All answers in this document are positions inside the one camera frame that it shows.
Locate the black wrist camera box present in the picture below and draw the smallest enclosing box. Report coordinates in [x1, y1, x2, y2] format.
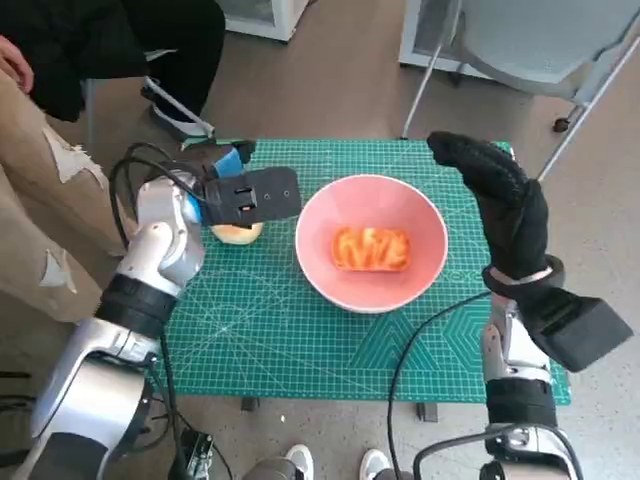
[514, 284, 635, 373]
[202, 167, 304, 230]

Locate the white cabinet with mesh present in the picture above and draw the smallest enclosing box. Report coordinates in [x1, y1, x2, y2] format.
[398, 0, 501, 79]

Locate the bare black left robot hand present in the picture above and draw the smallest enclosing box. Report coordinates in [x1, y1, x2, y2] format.
[201, 140, 258, 180]

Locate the person's hand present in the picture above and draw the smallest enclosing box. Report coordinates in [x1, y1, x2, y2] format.
[0, 37, 35, 95]

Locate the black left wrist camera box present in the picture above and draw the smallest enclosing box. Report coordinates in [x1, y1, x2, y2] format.
[202, 167, 304, 230]

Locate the grey mesh chair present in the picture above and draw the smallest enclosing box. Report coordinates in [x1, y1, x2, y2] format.
[399, 0, 640, 181]

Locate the long black cable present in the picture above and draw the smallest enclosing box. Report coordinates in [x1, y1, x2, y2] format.
[387, 292, 494, 480]

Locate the pink bowl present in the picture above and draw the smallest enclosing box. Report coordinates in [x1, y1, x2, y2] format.
[294, 174, 449, 315]

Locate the small white cabinet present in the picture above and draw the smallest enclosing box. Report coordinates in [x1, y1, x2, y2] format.
[219, 0, 311, 44]

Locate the white shoe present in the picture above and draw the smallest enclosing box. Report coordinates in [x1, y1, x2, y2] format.
[284, 443, 315, 480]
[359, 448, 391, 480]

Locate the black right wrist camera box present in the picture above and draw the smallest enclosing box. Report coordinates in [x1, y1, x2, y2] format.
[514, 284, 635, 373]

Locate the round toy bread bun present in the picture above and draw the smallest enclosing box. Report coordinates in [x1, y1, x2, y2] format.
[208, 222, 265, 246]

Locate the seated person in black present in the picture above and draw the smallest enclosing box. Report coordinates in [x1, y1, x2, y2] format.
[0, 0, 227, 141]

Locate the metal frame chair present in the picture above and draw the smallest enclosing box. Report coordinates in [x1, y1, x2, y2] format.
[82, 47, 217, 144]

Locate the rectangular braided toy bread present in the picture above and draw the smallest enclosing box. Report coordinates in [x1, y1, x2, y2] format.
[331, 225, 412, 274]

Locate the black electronic box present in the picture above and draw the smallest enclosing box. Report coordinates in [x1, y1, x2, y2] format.
[174, 429, 216, 480]

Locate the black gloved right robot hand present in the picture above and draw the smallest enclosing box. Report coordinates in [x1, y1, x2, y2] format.
[427, 130, 551, 284]

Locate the person in beige trousers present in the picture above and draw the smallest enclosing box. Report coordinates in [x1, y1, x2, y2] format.
[0, 67, 129, 324]

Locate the green cutting mat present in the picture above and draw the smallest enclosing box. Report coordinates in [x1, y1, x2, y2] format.
[162, 138, 573, 407]

